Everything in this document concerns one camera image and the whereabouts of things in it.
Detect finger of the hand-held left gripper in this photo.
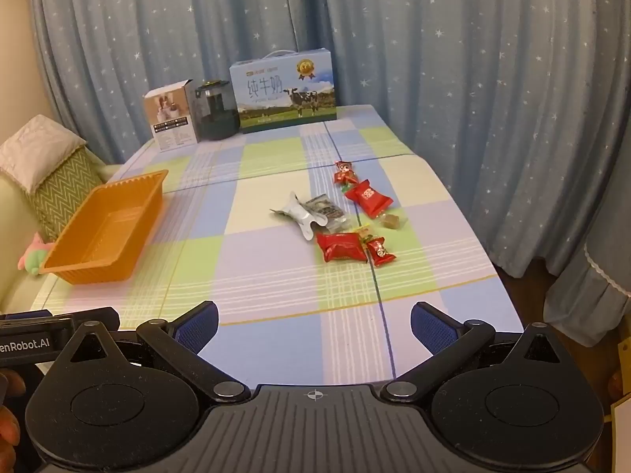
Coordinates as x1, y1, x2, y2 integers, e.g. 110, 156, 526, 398
0, 307, 120, 331

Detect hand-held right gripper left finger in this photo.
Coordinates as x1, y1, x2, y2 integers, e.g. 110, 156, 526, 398
53, 300, 251, 403

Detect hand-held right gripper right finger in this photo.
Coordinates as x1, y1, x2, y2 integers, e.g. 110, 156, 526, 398
381, 302, 580, 403

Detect small red candy packet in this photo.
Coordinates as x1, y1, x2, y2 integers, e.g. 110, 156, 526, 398
366, 236, 398, 268

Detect orange plastic tray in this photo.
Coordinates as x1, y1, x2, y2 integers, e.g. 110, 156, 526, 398
39, 169, 169, 285

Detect large red snack packet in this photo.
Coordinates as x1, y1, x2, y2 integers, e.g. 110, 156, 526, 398
315, 231, 370, 263

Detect red square snack packet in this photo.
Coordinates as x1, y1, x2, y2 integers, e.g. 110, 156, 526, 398
344, 180, 395, 218

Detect white silver snack packet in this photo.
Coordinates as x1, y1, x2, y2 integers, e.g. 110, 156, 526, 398
269, 191, 321, 242

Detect clear dark snack packet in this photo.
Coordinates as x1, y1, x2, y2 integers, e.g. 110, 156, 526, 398
301, 194, 348, 232

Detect red cartoon candy packet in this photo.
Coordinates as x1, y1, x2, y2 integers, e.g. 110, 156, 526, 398
333, 160, 360, 189

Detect person's left hand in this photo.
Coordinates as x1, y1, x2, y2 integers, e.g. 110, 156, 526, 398
0, 369, 26, 461

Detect pink green plush toy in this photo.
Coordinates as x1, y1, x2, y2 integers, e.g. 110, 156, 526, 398
18, 231, 57, 275

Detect green zigzag pillow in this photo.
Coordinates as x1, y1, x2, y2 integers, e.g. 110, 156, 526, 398
27, 147, 112, 243

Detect blue lace-trimmed cloth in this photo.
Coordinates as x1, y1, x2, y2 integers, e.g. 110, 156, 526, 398
542, 236, 631, 336

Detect white product box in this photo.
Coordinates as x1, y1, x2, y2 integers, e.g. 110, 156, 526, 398
143, 79, 199, 153

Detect dark green glass jar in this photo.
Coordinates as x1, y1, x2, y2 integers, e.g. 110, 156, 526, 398
193, 80, 241, 142

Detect blue starry curtain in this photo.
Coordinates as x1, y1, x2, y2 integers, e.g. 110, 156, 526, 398
27, 0, 631, 277

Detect milk carton box with handle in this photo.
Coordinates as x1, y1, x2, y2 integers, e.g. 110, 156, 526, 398
229, 50, 338, 135

